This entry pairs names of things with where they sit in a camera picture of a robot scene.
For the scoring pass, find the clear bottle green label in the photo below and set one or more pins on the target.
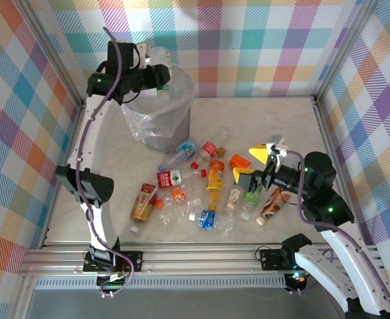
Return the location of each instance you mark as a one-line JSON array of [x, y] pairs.
[[251, 198]]

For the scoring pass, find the clear bottle with green cap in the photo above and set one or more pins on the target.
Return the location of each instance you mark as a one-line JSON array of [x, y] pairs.
[[163, 54]]

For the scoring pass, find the clear bottle bird label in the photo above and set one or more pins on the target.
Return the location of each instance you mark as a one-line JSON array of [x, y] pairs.
[[233, 199]]

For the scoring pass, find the orange juice bottle yellow label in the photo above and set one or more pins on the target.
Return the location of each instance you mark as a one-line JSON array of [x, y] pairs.
[[215, 179]]

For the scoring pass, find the brown coffee drink bottle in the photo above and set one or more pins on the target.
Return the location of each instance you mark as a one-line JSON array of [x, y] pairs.
[[272, 207]]

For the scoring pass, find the cola bottle red label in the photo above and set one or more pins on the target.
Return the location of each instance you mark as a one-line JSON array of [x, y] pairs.
[[209, 149]]

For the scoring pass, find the crushed bottle blue cola label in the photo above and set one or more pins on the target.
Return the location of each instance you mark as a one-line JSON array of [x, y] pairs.
[[206, 220]]

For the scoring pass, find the small bottle orange cap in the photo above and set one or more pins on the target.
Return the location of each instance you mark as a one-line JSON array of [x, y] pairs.
[[178, 194]]

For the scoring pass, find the crushed clear bottle white cap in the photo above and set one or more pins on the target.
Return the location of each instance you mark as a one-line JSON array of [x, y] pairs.
[[178, 212]]

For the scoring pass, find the water bottle red green label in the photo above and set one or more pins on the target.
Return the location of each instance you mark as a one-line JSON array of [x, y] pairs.
[[169, 178]]

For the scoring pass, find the brown tea bottle gold label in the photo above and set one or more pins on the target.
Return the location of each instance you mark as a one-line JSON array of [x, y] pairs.
[[143, 206]]

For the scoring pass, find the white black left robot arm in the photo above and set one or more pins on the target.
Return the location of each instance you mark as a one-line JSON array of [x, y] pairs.
[[98, 143]]

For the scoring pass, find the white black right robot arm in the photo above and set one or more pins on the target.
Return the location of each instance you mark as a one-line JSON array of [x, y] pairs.
[[317, 266]]

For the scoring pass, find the clear plastic bin liner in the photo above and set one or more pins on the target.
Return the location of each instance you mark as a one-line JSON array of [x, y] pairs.
[[141, 123]]

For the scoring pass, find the grey metal mesh bin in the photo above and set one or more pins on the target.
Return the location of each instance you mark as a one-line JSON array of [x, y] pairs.
[[178, 133]]

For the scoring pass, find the crushed bottle colourful blue label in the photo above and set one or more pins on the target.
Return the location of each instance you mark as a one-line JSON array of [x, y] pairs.
[[188, 148]]

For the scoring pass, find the small lit controller board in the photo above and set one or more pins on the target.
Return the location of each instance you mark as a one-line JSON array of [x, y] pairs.
[[297, 276]]

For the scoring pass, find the aluminium table side rail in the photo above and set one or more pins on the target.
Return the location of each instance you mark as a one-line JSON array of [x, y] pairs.
[[327, 133], [51, 226]]

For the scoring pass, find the aluminium upright frame post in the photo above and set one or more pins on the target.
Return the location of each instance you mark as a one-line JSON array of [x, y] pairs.
[[52, 50], [345, 50]]

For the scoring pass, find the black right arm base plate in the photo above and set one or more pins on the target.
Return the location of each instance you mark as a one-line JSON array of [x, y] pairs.
[[269, 260]]

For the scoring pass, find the long aluminium base rail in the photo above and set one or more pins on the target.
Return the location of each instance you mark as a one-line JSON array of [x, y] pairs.
[[198, 257]]

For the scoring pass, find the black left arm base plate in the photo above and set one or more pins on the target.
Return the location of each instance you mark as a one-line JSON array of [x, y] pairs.
[[135, 259]]

